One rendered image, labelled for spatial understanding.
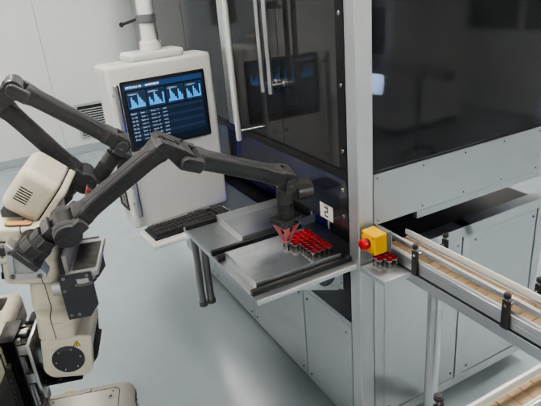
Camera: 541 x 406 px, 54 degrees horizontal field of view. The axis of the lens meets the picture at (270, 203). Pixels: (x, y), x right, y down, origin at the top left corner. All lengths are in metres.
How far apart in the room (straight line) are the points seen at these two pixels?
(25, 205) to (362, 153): 1.04
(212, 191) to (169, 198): 0.23
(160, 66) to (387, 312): 1.41
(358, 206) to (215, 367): 1.42
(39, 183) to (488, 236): 1.70
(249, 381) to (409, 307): 0.99
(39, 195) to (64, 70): 5.34
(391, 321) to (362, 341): 0.15
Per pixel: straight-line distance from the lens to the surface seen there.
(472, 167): 2.14
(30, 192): 1.70
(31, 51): 6.93
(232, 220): 2.32
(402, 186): 1.91
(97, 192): 1.54
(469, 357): 2.64
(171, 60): 2.48
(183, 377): 2.89
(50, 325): 1.89
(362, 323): 2.05
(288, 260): 1.95
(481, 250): 2.36
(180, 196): 2.61
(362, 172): 1.77
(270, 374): 2.81
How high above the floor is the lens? 1.83
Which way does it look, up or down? 23 degrees down
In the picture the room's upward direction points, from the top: 5 degrees counter-clockwise
